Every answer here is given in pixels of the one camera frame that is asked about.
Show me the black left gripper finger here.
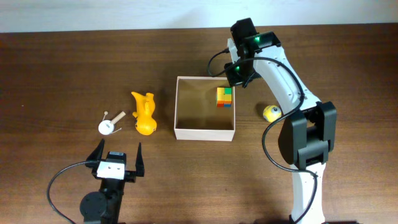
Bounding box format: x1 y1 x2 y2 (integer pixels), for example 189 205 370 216
135 143 145 177
86 139 105 161

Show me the multicoloured puzzle cube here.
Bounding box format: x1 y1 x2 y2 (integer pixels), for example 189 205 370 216
216 87 233 108

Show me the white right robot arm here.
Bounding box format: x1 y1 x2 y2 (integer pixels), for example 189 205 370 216
223 18 336 223

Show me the orange rubber animal toy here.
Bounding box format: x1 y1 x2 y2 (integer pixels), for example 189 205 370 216
131 91 157 136

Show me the yellow one-eyed ball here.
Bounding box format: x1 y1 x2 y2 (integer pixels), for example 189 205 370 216
262 105 282 123

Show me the pink cardboard box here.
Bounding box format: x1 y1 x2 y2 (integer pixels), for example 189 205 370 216
174 77 236 141

